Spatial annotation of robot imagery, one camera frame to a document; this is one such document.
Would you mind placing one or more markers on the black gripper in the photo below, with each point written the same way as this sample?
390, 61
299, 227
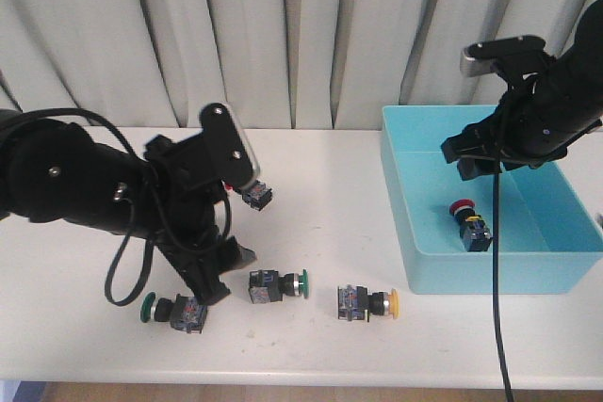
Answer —
510, 138
198, 213

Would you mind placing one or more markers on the red push button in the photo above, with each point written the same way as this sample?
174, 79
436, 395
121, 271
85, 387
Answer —
473, 230
257, 195

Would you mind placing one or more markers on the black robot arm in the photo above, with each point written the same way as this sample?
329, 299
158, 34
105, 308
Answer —
52, 169
550, 102

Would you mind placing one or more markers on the blue plastic box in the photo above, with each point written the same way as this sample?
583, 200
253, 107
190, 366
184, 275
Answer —
548, 240

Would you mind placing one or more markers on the green push button centre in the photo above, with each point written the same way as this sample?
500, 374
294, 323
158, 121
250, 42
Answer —
267, 286

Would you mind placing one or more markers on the green push button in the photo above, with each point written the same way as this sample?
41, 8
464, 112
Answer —
181, 313
267, 286

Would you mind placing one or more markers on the green push button left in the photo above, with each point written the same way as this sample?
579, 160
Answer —
181, 313

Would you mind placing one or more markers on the red push button lying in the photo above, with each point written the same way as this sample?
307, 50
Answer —
257, 195

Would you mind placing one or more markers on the yellow push button lying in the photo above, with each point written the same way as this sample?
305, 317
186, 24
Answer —
355, 302

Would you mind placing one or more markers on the grey pleated curtain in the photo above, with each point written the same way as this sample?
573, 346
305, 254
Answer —
306, 64

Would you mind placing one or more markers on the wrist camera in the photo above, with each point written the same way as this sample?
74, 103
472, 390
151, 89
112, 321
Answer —
229, 149
524, 54

